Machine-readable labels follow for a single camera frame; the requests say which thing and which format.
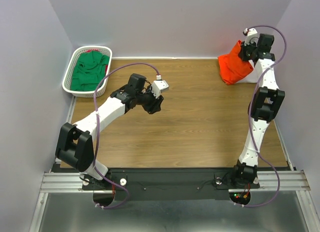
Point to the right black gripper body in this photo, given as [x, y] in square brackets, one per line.
[247, 51]

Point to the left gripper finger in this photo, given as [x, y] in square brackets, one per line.
[157, 106]
[151, 109]

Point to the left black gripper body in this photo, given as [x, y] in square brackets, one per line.
[146, 98]

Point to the orange t shirt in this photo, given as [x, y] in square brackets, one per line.
[232, 68]

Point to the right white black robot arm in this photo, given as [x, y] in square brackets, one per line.
[262, 109]

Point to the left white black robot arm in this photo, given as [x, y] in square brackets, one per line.
[78, 143]

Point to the folded white t shirt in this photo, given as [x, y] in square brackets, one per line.
[252, 77]

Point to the green t shirt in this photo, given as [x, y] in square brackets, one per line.
[82, 81]

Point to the white plastic laundry basket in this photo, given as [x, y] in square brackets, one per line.
[67, 80]

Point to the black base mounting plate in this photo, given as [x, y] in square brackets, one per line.
[167, 184]

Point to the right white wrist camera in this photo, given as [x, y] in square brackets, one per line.
[250, 34]

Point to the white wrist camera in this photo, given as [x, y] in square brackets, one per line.
[250, 34]
[158, 87]

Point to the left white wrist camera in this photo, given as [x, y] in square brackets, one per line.
[158, 87]

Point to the aluminium frame rail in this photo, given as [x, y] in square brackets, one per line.
[67, 182]

